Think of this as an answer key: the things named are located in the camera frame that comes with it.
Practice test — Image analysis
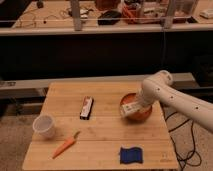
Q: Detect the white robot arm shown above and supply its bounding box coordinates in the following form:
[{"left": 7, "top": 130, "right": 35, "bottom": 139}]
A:
[{"left": 136, "top": 70, "right": 213, "bottom": 133}]

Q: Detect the orange ceramic bowl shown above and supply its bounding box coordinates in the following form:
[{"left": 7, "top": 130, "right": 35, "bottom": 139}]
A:
[{"left": 120, "top": 93, "right": 152, "bottom": 122}]

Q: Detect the black harmonica box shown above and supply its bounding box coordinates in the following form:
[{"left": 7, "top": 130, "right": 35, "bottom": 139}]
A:
[{"left": 80, "top": 96, "right": 93, "bottom": 120}]

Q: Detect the orange toy carrot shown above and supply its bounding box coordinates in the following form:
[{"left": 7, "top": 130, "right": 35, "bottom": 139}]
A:
[{"left": 52, "top": 132, "right": 79, "bottom": 159}]

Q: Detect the black object on bench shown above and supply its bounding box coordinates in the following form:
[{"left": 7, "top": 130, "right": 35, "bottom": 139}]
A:
[{"left": 97, "top": 10, "right": 121, "bottom": 25}]

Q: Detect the white plastic cup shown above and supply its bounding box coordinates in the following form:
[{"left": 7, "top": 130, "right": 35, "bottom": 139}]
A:
[{"left": 32, "top": 115, "right": 55, "bottom": 139}]

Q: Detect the blue folded cloth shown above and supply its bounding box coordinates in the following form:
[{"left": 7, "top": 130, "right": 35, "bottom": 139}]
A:
[{"left": 119, "top": 147, "right": 143, "bottom": 164}]

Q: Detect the orange object on bench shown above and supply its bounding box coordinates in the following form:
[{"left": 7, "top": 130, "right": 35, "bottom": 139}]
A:
[{"left": 122, "top": 6, "right": 140, "bottom": 24}]

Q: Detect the grey metal post left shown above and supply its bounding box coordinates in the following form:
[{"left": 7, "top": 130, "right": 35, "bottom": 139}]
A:
[{"left": 70, "top": 0, "right": 82, "bottom": 31}]

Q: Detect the grey metal post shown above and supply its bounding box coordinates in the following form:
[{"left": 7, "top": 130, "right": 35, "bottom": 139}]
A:
[
  {"left": 163, "top": 0, "right": 176, "bottom": 29},
  {"left": 70, "top": 0, "right": 82, "bottom": 31}
]

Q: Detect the grey metal post right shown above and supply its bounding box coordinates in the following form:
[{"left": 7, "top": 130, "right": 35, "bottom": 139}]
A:
[{"left": 163, "top": 0, "right": 176, "bottom": 29}]

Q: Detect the black floor cable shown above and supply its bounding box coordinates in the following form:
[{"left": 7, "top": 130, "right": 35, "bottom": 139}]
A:
[{"left": 164, "top": 111, "right": 203, "bottom": 171}]

